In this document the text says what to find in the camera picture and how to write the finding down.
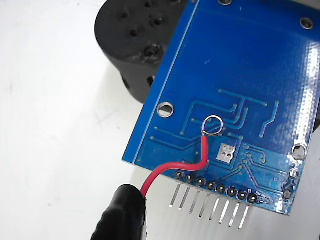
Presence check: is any red wire with ring end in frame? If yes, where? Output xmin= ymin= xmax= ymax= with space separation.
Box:
xmin=140 ymin=114 xmax=224 ymax=198

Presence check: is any blue printed circuit board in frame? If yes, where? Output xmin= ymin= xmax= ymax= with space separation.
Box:
xmin=121 ymin=0 xmax=320 ymax=231

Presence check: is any black 3D printed bracket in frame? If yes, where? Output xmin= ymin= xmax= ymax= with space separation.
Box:
xmin=94 ymin=0 xmax=201 ymax=105

